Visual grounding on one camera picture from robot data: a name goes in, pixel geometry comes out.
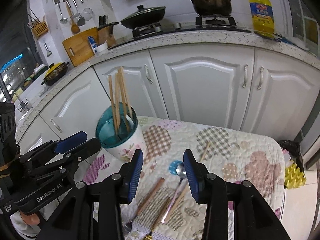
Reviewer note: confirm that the white cabinet door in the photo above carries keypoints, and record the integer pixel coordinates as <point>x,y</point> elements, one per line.
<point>141,82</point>
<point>205,83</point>
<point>283,93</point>
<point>77,107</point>

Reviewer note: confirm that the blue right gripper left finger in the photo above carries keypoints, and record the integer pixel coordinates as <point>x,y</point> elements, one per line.
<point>133,174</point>

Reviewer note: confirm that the black gas stove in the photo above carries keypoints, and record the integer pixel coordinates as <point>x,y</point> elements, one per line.
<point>215,22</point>

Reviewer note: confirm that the black wok with lid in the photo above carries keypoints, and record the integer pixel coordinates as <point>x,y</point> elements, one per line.
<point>143,17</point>

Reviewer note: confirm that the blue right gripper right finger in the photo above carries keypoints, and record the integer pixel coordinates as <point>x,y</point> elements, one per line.
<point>196,176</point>

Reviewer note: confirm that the sink faucet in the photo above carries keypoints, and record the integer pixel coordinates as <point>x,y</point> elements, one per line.
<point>22,103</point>

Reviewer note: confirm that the yellow egg tray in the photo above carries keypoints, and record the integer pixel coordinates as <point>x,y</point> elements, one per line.
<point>294,177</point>

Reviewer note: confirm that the wooden chopstick basket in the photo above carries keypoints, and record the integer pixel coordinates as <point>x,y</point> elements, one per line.
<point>38,27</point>

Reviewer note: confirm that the floral quilted table cloth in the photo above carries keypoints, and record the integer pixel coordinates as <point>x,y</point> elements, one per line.
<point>244,181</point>

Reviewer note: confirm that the yellow cooking oil bottle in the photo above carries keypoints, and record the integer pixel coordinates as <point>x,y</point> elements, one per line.
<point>262,17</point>

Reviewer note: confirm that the wooden knife block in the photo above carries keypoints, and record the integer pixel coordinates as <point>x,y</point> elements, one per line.
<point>105,32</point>

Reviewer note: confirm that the dark stock pot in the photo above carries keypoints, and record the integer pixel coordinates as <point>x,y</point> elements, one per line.
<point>212,7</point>

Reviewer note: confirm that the left hand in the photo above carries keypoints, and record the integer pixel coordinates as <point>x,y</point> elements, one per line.
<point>30,219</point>

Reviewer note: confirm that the wooden cutting board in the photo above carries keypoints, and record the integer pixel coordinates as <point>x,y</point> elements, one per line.
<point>78,47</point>

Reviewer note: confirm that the metal spoon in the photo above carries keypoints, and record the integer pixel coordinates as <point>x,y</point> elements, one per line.
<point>180,170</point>

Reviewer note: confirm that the white small bowl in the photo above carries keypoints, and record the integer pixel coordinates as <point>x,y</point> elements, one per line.
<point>101,47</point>

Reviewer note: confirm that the yellow lidded casserole pot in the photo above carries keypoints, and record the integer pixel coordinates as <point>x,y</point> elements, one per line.
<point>54,73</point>

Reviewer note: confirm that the floral utensil holder teal rim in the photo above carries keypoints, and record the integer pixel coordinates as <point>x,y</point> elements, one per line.
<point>122,143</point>

